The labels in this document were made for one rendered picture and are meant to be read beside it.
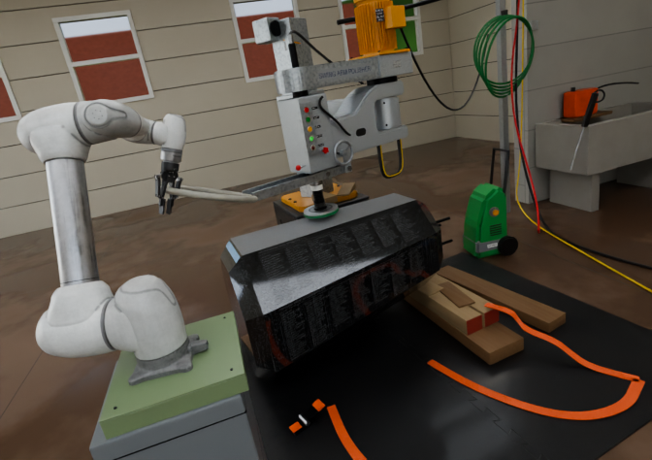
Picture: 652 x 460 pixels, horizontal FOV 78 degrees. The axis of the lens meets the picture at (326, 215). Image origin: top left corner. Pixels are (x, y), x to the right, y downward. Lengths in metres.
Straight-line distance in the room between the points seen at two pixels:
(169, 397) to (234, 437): 0.23
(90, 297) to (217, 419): 0.50
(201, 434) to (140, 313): 0.38
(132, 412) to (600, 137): 4.14
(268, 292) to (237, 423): 0.89
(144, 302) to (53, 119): 0.60
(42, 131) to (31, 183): 7.21
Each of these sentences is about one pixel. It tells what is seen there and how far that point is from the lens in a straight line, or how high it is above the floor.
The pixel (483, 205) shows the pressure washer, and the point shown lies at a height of 0.46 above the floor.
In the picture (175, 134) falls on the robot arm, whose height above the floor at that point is 1.48.
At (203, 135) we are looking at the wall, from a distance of 8.10.
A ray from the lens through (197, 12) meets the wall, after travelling 8.25.
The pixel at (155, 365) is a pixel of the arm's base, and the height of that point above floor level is 0.90.
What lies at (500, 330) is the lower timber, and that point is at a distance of 2.60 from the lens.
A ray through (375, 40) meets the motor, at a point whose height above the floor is 1.79.
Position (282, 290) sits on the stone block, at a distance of 2.07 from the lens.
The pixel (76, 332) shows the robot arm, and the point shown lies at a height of 1.04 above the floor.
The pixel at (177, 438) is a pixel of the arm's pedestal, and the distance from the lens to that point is 1.32.
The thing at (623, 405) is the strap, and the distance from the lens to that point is 2.39.
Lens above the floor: 1.57
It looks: 18 degrees down
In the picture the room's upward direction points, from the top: 10 degrees counter-clockwise
